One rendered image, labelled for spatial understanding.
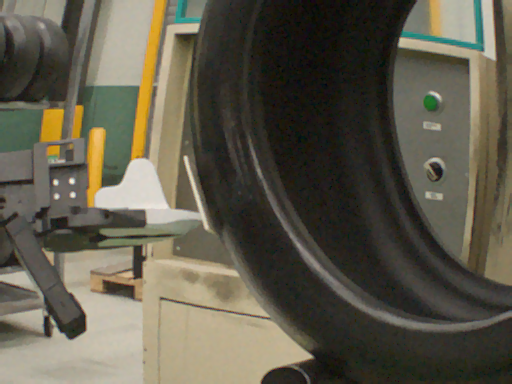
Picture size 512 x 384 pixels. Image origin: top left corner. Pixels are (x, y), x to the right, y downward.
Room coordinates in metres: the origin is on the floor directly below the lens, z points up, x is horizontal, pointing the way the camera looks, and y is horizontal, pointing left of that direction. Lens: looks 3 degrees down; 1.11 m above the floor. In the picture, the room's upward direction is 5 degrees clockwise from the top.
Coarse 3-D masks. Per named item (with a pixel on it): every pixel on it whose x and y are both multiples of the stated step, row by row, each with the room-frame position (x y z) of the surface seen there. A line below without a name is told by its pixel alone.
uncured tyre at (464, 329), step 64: (256, 0) 0.98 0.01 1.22; (320, 0) 1.21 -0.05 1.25; (384, 0) 1.22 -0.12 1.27; (192, 64) 1.06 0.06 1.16; (256, 64) 1.00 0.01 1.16; (320, 64) 1.22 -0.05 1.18; (384, 64) 1.22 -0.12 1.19; (192, 128) 1.05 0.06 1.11; (256, 128) 0.99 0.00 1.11; (320, 128) 1.22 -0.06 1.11; (384, 128) 1.22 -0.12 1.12; (256, 192) 0.98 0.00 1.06; (320, 192) 1.20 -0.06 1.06; (384, 192) 1.21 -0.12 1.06; (256, 256) 0.98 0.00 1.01; (320, 256) 0.96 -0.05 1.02; (384, 256) 1.20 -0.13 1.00; (448, 256) 1.18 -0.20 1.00; (320, 320) 0.95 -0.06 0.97; (384, 320) 0.91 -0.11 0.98; (448, 320) 0.91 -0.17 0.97
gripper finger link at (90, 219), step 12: (72, 216) 0.95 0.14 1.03; (84, 216) 0.95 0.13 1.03; (96, 216) 0.95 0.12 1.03; (108, 216) 0.96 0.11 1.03; (120, 216) 0.96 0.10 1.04; (132, 216) 0.97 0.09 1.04; (144, 216) 0.97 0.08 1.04; (60, 228) 0.96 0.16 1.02; (72, 228) 0.95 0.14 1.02; (84, 228) 0.95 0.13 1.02; (96, 228) 0.96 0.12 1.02; (120, 228) 0.96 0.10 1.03
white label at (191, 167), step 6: (186, 156) 1.01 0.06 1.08; (186, 162) 1.01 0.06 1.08; (192, 162) 1.04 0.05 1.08; (192, 168) 1.02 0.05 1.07; (192, 174) 1.01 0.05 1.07; (192, 180) 1.01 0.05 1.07; (198, 180) 1.04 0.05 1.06; (192, 186) 1.01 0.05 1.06; (198, 186) 1.02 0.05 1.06; (198, 192) 1.01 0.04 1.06; (198, 198) 1.00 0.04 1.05; (204, 198) 1.04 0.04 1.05; (198, 204) 1.00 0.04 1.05; (204, 204) 1.02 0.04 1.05; (204, 210) 1.01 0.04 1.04; (204, 216) 1.00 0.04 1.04; (210, 216) 1.04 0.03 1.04; (204, 222) 1.00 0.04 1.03; (210, 222) 1.02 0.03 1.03; (210, 228) 1.01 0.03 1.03
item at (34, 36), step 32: (0, 32) 4.63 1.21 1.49; (32, 32) 5.02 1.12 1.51; (0, 64) 4.69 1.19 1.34; (32, 64) 5.03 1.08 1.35; (64, 64) 5.43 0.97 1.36; (0, 96) 4.95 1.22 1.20; (32, 96) 5.33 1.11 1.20; (64, 128) 5.57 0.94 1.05; (0, 256) 4.94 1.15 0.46; (64, 256) 5.60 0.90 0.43; (0, 288) 5.52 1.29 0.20
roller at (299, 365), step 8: (304, 360) 1.01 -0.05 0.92; (312, 360) 1.01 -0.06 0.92; (280, 368) 0.97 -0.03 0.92; (288, 368) 0.97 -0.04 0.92; (296, 368) 0.97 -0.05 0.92; (304, 368) 0.98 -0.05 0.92; (312, 368) 0.98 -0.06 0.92; (320, 368) 0.99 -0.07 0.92; (328, 368) 1.00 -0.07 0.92; (264, 376) 0.98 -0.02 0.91; (272, 376) 0.97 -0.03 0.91; (280, 376) 0.97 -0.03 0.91; (288, 376) 0.96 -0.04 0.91; (296, 376) 0.96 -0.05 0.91; (304, 376) 0.96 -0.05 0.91; (312, 376) 0.97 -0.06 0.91; (320, 376) 0.98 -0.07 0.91; (328, 376) 1.00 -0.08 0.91; (336, 376) 1.01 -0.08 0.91; (344, 376) 1.02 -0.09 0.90
